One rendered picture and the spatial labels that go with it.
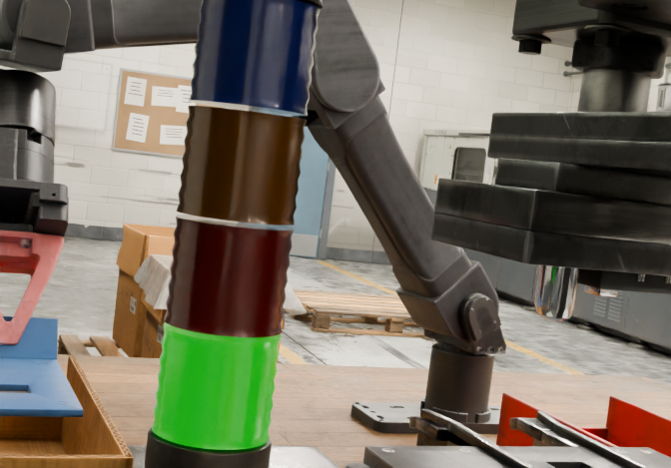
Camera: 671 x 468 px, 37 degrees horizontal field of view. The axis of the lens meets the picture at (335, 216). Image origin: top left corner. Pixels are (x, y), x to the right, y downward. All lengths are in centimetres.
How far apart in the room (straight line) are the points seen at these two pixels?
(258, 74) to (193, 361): 9
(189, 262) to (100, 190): 1105
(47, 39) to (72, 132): 1057
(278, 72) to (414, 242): 63
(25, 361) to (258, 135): 42
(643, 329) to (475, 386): 710
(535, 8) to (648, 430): 47
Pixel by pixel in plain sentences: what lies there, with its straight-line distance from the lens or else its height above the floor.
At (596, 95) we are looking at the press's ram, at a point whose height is 119.
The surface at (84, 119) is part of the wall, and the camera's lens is 1133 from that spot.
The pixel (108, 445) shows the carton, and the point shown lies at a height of 96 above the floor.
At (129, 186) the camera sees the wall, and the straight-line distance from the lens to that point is 1139.
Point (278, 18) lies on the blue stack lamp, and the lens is 31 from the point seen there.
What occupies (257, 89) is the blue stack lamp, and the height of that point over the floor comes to 116.
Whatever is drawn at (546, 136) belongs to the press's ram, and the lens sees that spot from 55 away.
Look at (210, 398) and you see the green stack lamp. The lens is 31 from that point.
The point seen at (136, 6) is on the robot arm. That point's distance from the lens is 80.
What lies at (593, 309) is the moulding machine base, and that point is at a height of 19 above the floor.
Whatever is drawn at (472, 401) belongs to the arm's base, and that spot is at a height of 93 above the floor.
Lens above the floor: 114
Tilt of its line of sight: 3 degrees down
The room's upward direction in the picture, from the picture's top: 7 degrees clockwise
